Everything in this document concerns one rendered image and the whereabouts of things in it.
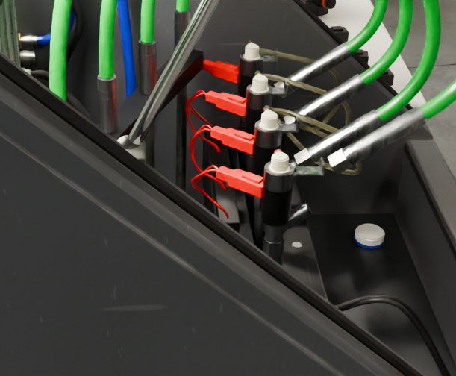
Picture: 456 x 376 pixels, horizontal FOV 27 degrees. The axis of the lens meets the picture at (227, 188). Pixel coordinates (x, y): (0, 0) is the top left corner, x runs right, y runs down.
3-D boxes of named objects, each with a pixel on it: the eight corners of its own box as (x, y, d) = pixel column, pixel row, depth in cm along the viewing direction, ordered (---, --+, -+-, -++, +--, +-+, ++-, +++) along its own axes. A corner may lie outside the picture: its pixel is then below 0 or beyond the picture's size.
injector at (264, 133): (290, 294, 105) (306, 131, 93) (246, 295, 104) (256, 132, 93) (286, 278, 107) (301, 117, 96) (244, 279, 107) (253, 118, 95)
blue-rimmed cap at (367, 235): (386, 248, 123) (388, 239, 122) (357, 249, 123) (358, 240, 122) (380, 230, 126) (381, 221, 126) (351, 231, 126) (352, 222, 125)
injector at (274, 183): (301, 343, 98) (319, 174, 87) (254, 345, 98) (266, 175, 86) (297, 325, 101) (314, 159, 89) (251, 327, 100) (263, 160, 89)
